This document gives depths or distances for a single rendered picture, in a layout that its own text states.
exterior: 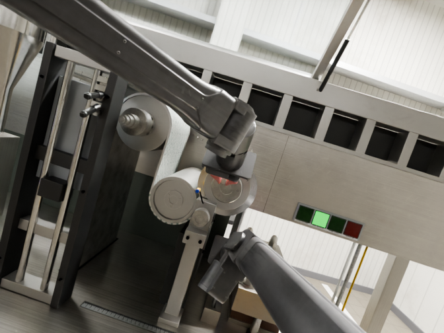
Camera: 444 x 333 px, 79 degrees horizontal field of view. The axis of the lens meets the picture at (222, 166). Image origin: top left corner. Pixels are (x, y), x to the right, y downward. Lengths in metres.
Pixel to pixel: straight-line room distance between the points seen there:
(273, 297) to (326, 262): 3.51
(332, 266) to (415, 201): 2.80
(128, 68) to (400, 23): 3.85
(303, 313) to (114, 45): 0.30
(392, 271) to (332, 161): 0.60
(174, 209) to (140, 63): 0.47
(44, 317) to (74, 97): 0.46
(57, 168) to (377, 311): 1.33
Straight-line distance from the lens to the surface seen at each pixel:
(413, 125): 1.15
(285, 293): 0.32
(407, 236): 1.20
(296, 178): 1.01
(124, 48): 0.29
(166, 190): 0.70
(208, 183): 0.66
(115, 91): 0.59
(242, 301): 0.73
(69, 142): 0.67
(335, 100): 1.05
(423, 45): 4.13
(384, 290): 1.44
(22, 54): 1.00
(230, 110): 0.36
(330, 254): 3.81
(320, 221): 1.06
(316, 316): 0.27
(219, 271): 0.53
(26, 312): 0.75
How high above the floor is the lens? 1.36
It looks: 6 degrees down
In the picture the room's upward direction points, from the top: 17 degrees clockwise
